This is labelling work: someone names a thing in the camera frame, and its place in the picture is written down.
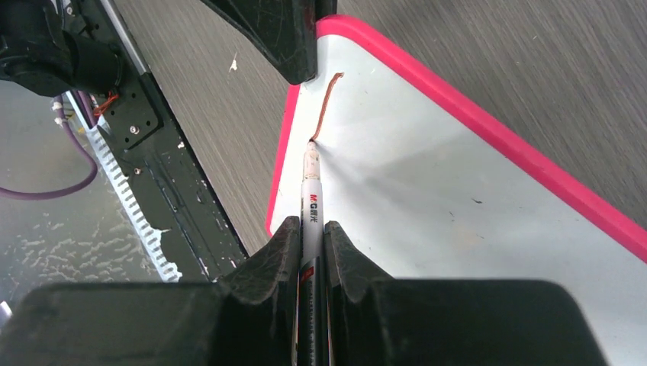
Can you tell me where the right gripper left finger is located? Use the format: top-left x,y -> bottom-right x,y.
1,217 -> 301,365

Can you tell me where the pink framed whiteboard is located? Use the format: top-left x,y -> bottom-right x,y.
266,15 -> 646,365

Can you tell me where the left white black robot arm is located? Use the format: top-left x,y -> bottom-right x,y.
1,1 -> 337,97

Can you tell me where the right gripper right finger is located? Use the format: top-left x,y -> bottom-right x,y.
324,221 -> 607,365

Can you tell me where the white marker pen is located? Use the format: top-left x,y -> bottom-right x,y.
297,140 -> 330,365

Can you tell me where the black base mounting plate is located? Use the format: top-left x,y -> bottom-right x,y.
76,0 -> 249,281

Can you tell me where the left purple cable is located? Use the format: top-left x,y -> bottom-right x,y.
0,95 -> 99,201

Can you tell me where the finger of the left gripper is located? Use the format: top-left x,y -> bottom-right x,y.
203,0 -> 338,85

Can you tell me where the white slotted cable duct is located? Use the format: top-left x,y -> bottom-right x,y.
66,91 -> 182,282

